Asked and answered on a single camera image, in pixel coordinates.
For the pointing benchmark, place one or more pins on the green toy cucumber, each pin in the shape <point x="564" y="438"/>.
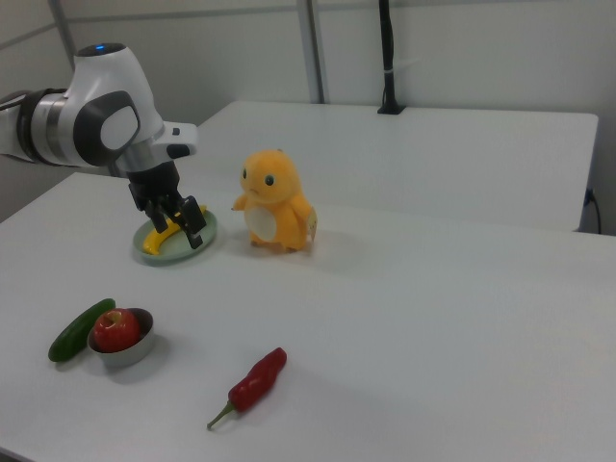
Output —
<point x="72" y="337"/>

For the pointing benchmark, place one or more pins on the orange plush toy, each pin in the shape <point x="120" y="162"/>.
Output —
<point x="279" y="192"/>

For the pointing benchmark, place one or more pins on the small metal bowl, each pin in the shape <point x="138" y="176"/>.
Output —
<point x="136" y="354"/>

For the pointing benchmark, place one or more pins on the black pole with base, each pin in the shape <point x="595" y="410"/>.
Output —
<point x="386" y="48"/>

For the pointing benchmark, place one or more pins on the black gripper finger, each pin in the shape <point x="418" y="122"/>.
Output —
<point x="157" y="216"/>
<point x="193" y="222"/>

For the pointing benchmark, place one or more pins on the red chili pepper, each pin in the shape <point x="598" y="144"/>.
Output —
<point x="260" y="377"/>

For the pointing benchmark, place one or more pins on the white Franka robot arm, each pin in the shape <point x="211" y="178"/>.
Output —
<point x="110" y="82"/>

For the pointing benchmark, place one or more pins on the yellow toy banana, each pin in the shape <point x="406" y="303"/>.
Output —
<point x="156" y="240"/>

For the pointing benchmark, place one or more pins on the light green plastic plate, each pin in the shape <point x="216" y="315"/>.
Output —
<point x="179" y="253"/>

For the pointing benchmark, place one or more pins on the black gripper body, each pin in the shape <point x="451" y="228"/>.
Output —
<point x="154" y="185"/>

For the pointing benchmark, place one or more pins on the red toy apple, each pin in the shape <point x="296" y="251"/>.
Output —
<point x="115" y="332"/>

